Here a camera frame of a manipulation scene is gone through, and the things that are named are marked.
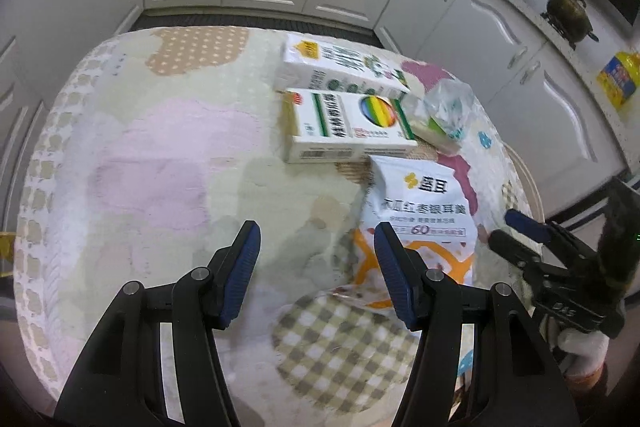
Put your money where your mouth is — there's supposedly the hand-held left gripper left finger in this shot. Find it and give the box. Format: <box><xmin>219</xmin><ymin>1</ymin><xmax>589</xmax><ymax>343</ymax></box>
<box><xmin>52</xmin><ymin>219</ymin><xmax>262</xmax><ymax>427</ymax></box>

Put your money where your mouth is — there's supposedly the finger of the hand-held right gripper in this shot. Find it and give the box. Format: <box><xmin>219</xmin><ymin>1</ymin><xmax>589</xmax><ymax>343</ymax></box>
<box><xmin>504</xmin><ymin>208</ymin><xmax>576</xmax><ymax>258</ymax></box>
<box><xmin>487</xmin><ymin>229</ymin><xmax>543</xmax><ymax>278</ymax></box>

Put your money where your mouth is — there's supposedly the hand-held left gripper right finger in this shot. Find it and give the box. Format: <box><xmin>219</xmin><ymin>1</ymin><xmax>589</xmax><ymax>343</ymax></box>
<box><xmin>373</xmin><ymin>222</ymin><xmax>581</xmax><ymax>427</ymax></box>

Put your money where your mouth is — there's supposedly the white orange snack pouch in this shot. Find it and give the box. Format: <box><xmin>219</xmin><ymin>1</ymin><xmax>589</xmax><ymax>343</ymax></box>
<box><xmin>352</xmin><ymin>154</ymin><xmax>481</xmax><ymax>308</ymax></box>

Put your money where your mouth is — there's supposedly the clear plastic bag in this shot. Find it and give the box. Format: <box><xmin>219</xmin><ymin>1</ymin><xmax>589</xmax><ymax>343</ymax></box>
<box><xmin>410</xmin><ymin>79</ymin><xmax>476</xmax><ymax>155</ymax></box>

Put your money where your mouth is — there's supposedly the white rainbow medicine box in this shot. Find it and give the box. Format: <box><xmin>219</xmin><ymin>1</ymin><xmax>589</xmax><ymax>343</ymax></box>
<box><xmin>282</xmin><ymin>88</ymin><xmax>418</xmax><ymax>164</ymax></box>

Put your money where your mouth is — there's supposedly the white green carton box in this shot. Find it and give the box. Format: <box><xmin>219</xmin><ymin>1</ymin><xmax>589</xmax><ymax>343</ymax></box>
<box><xmin>274</xmin><ymin>33</ymin><xmax>412</xmax><ymax>100</ymax></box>

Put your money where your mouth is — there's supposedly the person's right hand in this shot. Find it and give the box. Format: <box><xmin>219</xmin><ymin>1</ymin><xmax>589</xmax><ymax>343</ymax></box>
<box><xmin>555</xmin><ymin>327</ymin><xmax>613</xmax><ymax>395</ymax></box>

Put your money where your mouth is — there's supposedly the patterned quilted blanket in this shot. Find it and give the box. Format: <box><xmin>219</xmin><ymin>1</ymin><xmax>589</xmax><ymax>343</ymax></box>
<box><xmin>12</xmin><ymin>24</ymin><xmax>546</xmax><ymax>413</ymax></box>

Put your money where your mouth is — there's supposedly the yellow cooking oil bottle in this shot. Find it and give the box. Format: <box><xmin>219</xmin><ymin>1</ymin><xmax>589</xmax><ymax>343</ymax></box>
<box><xmin>597</xmin><ymin>52</ymin><xmax>640</xmax><ymax>108</ymax></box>

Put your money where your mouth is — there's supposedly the black gas stove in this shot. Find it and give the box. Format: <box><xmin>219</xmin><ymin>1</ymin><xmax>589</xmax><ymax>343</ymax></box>
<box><xmin>480</xmin><ymin>0</ymin><xmax>581</xmax><ymax>52</ymax></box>

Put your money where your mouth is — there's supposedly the dark stock pot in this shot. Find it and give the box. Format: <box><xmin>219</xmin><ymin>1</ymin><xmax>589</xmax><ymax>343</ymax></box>
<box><xmin>541</xmin><ymin>0</ymin><xmax>600</xmax><ymax>44</ymax></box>

